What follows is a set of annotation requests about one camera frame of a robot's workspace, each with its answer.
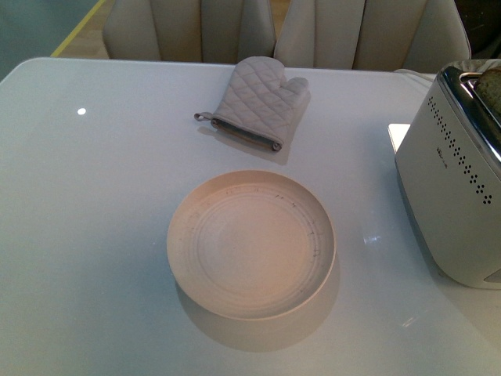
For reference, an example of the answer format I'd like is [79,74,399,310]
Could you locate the slice of bread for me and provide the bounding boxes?
[475,68,501,114]

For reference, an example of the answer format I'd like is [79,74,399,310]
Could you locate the white chrome two-slot toaster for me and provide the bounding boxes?
[395,60,500,290]

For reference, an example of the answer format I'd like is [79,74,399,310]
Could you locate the beige round plate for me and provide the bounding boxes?
[167,170,336,321]

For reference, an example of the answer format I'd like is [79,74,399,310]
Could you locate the grey quilted oven mitt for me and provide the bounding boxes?
[194,56,309,152]

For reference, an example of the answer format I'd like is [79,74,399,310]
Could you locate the beige chair on left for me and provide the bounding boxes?
[103,0,276,64]

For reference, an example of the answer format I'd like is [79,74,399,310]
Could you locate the beige chair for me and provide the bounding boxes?
[103,0,276,64]
[274,0,471,74]

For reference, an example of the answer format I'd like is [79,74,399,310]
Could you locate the beige chair on right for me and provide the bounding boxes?
[274,0,471,74]

